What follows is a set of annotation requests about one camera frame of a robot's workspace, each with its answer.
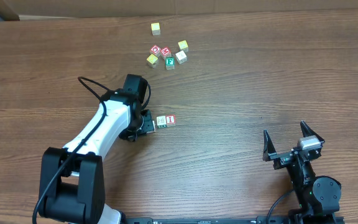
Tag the yellow block left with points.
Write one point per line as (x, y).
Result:
(152, 60)

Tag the far yellow wooden block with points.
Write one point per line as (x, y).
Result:
(155, 28)

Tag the yellow block right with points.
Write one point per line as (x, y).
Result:
(183, 46)

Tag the cardboard wall panel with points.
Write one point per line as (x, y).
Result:
(12, 9)

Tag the plain white wooden block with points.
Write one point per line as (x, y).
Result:
(181, 57)

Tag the white blue picture block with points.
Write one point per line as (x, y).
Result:
(154, 126)

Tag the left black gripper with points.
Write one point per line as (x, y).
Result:
(148, 125)

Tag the red M block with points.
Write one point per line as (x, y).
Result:
(165, 53)

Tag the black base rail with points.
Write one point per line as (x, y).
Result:
(255, 220)

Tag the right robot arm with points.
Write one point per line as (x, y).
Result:
(318, 196)

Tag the green F block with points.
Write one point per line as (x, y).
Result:
(170, 63)

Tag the red I block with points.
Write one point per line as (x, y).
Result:
(170, 120)

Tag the white green picture block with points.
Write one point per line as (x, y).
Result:
(161, 121)

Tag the red O block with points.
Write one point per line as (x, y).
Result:
(155, 50)

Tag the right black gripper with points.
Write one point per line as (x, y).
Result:
(286, 155)

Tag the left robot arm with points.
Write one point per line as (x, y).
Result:
(72, 188)

